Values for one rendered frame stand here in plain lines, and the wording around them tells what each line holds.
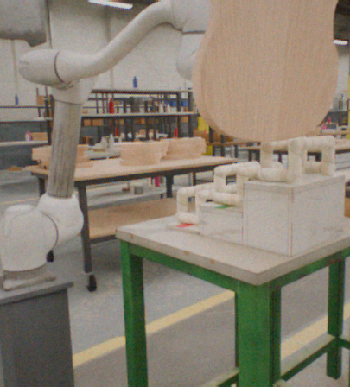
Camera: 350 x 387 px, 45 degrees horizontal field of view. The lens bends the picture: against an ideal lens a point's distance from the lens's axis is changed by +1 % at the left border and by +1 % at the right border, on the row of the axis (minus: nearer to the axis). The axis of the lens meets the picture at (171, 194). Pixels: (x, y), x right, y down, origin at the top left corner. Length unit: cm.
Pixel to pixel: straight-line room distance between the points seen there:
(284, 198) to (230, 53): 37
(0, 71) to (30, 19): 1187
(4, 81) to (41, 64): 1106
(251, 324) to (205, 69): 57
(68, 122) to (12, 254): 52
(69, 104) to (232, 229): 81
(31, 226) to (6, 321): 33
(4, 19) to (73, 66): 79
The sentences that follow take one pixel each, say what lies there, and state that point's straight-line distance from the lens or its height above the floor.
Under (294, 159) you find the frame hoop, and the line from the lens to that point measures 107.
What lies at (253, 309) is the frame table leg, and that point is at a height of 84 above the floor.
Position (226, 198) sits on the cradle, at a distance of 119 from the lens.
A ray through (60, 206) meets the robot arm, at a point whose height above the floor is 95.
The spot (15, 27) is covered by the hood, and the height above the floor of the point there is 140.
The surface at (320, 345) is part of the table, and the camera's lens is 219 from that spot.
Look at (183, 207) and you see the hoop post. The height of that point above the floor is 99.
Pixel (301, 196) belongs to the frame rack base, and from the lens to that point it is 107.
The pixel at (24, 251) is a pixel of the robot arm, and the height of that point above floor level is 83.
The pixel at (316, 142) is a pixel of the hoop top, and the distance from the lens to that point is 114.
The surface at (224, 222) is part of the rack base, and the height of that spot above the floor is 98.
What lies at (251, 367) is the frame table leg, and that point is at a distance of 109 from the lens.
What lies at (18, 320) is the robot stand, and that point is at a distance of 162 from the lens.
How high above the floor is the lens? 127
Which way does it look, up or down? 10 degrees down
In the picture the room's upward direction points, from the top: 2 degrees counter-clockwise
